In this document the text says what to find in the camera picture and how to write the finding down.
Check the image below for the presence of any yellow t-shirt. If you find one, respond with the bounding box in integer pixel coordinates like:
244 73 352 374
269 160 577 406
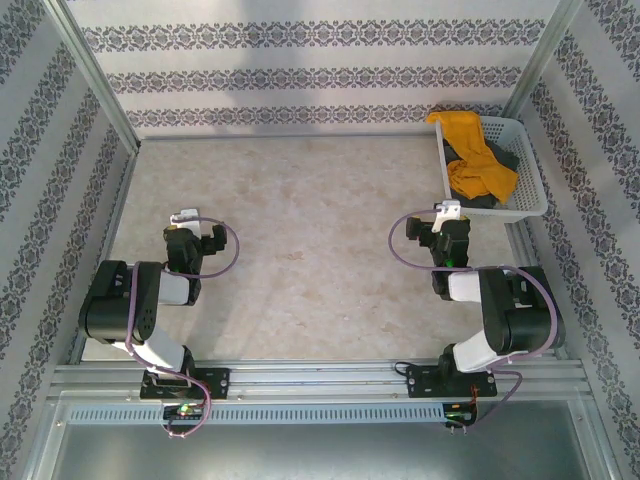
424 110 520 205

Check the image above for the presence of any dark gray t-shirt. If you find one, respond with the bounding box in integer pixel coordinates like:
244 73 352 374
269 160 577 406
442 139 522 211

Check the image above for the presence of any white plastic laundry basket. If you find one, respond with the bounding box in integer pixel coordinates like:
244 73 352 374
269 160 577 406
433 115 549 219

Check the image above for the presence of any small circuit board green light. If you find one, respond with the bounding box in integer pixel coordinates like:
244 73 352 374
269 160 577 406
443 402 480 427
163 404 204 422

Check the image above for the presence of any gray metal panel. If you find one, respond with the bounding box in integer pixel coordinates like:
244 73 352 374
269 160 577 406
27 392 619 480

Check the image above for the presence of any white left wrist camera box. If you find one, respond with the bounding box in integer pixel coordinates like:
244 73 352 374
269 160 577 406
169 208 202 237

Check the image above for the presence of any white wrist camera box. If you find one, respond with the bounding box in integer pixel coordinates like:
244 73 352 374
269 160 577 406
433 198 462 232
169 208 202 237

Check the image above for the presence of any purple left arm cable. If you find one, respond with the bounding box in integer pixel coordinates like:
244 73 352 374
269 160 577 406
124 216 241 441

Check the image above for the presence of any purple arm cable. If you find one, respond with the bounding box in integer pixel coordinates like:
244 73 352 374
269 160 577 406
124 216 241 441
389 210 560 432

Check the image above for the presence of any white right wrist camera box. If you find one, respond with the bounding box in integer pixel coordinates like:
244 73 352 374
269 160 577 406
433 198 462 232

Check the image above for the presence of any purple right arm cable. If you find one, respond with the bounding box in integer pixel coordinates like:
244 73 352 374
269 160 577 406
389 210 560 432

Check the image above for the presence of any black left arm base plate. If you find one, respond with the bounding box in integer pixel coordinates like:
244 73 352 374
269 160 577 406
139 367 232 401

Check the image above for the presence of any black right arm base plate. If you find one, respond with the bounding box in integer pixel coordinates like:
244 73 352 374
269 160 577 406
404 362 499 399

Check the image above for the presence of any aluminium mounting rail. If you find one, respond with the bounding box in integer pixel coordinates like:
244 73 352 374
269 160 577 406
48 360 587 402

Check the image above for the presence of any aluminium frame post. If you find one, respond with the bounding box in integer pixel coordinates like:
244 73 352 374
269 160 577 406
501 0 587 122
42 0 144 157

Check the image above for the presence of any gray slotted cable duct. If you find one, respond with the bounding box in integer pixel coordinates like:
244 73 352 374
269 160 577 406
67 402 451 425

